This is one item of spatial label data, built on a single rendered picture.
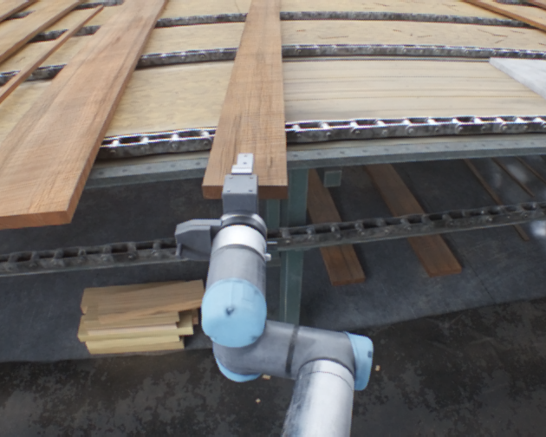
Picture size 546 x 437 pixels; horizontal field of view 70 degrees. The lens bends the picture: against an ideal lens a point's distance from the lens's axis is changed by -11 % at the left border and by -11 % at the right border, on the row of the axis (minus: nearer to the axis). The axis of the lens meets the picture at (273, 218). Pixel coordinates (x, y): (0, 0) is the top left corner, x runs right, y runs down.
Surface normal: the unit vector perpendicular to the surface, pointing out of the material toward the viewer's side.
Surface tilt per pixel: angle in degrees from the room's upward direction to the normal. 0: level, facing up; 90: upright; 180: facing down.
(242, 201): 90
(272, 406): 0
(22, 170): 0
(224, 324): 90
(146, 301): 0
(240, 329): 90
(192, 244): 90
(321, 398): 18
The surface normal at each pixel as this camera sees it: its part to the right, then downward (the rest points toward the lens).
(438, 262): 0.00, -0.79
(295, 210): 0.15, 0.61
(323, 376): -0.01, -0.94
